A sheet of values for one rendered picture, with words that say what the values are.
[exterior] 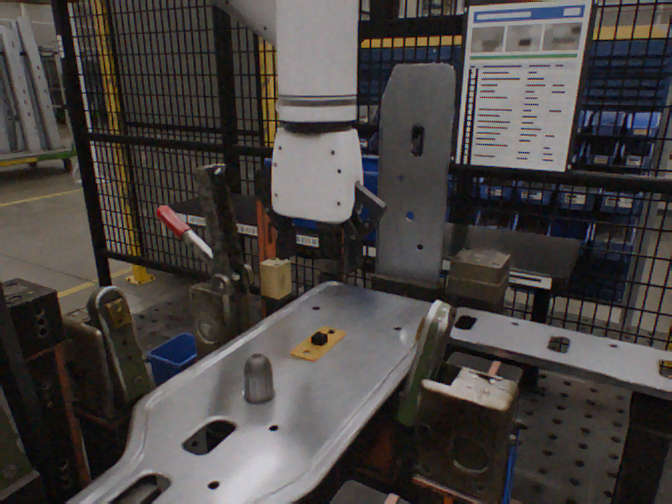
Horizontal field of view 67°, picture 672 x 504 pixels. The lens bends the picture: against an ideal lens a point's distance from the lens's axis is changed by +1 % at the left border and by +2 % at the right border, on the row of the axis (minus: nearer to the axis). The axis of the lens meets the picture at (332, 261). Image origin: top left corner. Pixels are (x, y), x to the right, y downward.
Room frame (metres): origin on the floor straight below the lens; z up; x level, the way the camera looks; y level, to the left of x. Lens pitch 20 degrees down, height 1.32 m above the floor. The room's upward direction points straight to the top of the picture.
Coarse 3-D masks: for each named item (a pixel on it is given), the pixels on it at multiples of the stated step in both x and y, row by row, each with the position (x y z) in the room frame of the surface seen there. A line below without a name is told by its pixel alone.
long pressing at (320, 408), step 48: (336, 288) 0.76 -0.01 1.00; (240, 336) 0.59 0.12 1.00; (288, 336) 0.60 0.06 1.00; (384, 336) 0.60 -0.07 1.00; (192, 384) 0.49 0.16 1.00; (240, 384) 0.49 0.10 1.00; (288, 384) 0.49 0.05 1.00; (336, 384) 0.49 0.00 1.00; (384, 384) 0.49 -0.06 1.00; (144, 432) 0.40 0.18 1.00; (192, 432) 0.41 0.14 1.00; (240, 432) 0.41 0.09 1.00; (288, 432) 0.41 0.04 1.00; (336, 432) 0.41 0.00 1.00; (96, 480) 0.34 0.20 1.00; (192, 480) 0.34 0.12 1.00; (240, 480) 0.34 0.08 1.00; (288, 480) 0.34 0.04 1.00
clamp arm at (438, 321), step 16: (432, 320) 0.43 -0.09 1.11; (448, 320) 0.43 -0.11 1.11; (416, 336) 0.44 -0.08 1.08; (432, 336) 0.43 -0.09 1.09; (448, 336) 0.45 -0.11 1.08; (416, 352) 0.44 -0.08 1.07; (432, 352) 0.43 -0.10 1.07; (416, 368) 0.44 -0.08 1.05; (432, 368) 0.43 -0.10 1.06; (416, 384) 0.43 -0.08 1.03; (400, 400) 0.44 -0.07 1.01; (416, 400) 0.43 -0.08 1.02; (400, 416) 0.44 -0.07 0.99
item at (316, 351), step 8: (320, 328) 0.62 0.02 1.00; (328, 328) 0.61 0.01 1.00; (312, 336) 0.57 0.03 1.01; (328, 336) 0.59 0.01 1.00; (336, 336) 0.59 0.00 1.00; (344, 336) 0.60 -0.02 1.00; (304, 344) 0.57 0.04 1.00; (312, 344) 0.57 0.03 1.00; (320, 344) 0.57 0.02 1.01; (328, 344) 0.57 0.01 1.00; (296, 352) 0.55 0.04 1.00; (304, 352) 0.56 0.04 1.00; (312, 352) 0.55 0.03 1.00; (320, 352) 0.55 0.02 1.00; (312, 360) 0.53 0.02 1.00
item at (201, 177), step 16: (208, 176) 0.64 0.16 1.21; (224, 176) 0.63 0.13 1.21; (240, 176) 0.65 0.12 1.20; (208, 192) 0.64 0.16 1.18; (224, 192) 0.66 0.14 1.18; (208, 208) 0.64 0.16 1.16; (224, 208) 0.66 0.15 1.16; (208, 224) 0.64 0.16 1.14; (224, 224) 0.66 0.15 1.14; (224, 240) 0.64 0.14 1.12; (224, 256) 0.63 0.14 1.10; (240, 256) 0.66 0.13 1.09; (224, 272) 0.63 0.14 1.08; (240, 272) 0.65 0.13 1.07; (240, 288) 0.65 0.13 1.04
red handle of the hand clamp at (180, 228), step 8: (160, 208) 0.70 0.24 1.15; (168, 208) 0.70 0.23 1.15; (160, 216) 0.69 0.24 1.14; (168, 216) 0.69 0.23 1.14; (176, 216) 0.70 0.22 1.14; (168, 224) 0.69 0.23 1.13; (176, 224) 0.68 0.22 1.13; (184, 224) 0.69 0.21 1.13; (176, 232) 0.68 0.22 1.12; (184, 232) 0.68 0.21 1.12; (192, 232) 0.69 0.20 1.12; (184, 240) 0.68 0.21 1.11; (192, 240) 0.67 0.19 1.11; (200, 240) 0.68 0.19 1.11; (192, 248) 0.67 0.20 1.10; (200, 248) 0.67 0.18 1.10; (208, 248) 0.67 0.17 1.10; (200, 256) 0.66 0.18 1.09; (208, 256) 0.66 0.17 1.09; (208, 264) 0.66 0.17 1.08; (232, 272) 0.65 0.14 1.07; (232, 280) 0.64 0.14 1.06
